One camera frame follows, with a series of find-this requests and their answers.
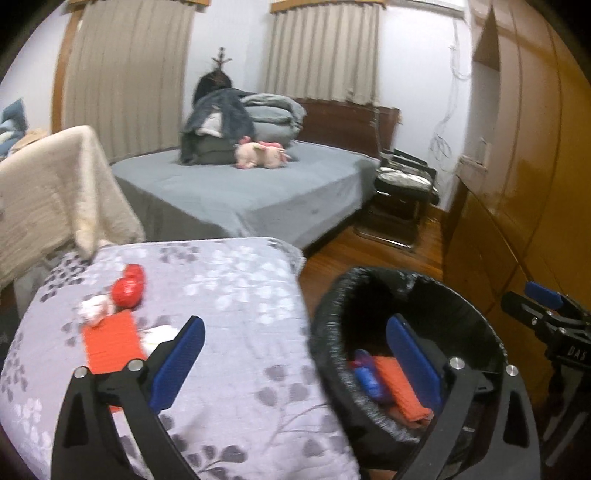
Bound short wooden curtain pelmet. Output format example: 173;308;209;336
270;0;387;14

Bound black folding chair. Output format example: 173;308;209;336
355;148;439;252

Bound dark wooden headboard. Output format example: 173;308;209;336
293;97;402;160

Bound folded grey duvet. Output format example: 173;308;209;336
240;93;308;148

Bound white tissue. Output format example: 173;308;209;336
76;296;116;328
139;324;181;356

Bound pink plush toy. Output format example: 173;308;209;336
233;137;293;170

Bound wooden window frame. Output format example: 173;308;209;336
52;9;84;134

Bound white air conditioner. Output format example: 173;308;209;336
416;0;467;12

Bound brown wooden wardrobe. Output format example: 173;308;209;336
441;0;591;416

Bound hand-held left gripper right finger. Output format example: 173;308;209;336
385;315;542;480

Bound blue-grey cloth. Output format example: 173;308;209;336
0;98;26;155

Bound round bin with black bag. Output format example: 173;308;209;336
308;266;509;472

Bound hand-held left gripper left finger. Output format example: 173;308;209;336
52;315;206;480

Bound long wooden curtain pelmet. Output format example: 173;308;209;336
69;0;213;7

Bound wooden coat rack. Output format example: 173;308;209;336
211;45;232;88

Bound red ribbed cloth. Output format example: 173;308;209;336
373;355;435;423
82;310;145;414

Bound wide beige curtain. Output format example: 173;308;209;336
62;0;197;162

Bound cream quilted blanket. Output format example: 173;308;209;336
0;126;146;289

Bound hanging wall cables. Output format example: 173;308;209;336
429;21;472;158

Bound tan cloth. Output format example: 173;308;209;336
11;129;49;151

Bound patterned chair cushion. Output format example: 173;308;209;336
379;167;432;185

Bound narrow beige curtain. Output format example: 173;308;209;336
263;0;382;104

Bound red round plastic container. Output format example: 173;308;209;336
112;264;146;309

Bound pile of folded bedding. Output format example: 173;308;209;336
179;88;257;166

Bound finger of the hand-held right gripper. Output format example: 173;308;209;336
501;291;561;333
524;281;591;319

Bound bed with grey sheet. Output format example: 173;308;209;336
111;141;382;252

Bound blue plastic bag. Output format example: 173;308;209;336
353;351;393;404

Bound dark hanging garment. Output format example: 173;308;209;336
193;71;232;104

